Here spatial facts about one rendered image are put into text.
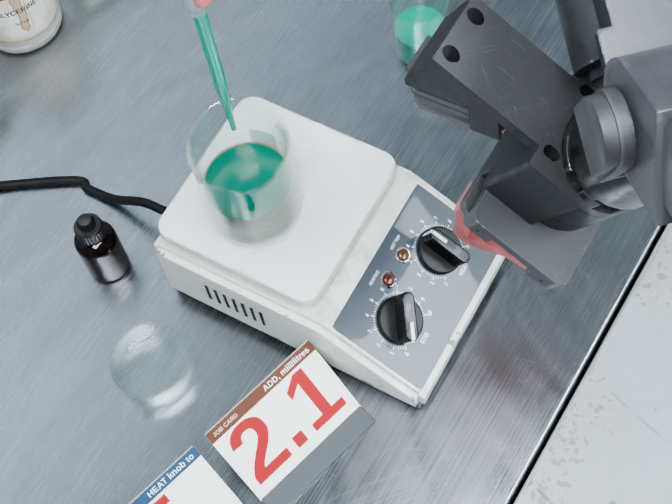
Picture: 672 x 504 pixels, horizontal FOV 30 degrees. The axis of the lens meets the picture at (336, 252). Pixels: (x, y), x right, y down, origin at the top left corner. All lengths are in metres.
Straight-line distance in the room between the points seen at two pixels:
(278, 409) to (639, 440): 0.23
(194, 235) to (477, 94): 0.26
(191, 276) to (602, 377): 0.28
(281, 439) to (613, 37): 0.37
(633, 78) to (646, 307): 0.38
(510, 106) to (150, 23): 0.46
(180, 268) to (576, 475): 0.29
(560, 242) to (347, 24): 0.37
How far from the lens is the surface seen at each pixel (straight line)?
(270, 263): 0.79
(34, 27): 1.01
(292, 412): 0.82
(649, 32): 0.59
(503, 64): 0.63
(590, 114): 0.53
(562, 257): 0.68
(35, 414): 0.88
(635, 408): 0.85
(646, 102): 0.51
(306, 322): 0.79
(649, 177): 0.53
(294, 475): 0.82
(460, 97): 0.63
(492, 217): 0.66
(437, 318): 0.82
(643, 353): 0.86
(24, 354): 0.90
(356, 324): 0.80
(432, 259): 0.82
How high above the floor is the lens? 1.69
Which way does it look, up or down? 63 degrees down
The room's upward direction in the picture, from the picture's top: 10 degrees counter-clockwise
